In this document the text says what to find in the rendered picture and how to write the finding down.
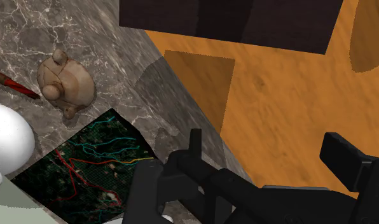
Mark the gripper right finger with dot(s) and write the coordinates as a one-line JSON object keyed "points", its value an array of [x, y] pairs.
{"points": [[344, 158]]}

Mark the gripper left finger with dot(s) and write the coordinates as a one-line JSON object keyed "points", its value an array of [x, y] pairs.
{"points": [[177, 186]]}

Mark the black book with map print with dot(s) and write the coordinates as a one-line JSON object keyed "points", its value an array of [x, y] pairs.
{"points": [[90, 167]]}

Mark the beige toy animal figure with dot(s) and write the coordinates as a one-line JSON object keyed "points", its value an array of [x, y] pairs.
{"points": [[68, 82]]}

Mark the pale green flat slab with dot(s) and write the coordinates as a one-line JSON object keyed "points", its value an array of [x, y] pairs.
{"points": [[12, 201]]}

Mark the white round vessel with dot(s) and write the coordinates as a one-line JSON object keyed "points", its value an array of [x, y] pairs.
{"points": [[9, 136]]}

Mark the red and brown pen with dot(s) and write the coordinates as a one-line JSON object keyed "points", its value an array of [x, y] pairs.
{"points": [[14, 85]]}

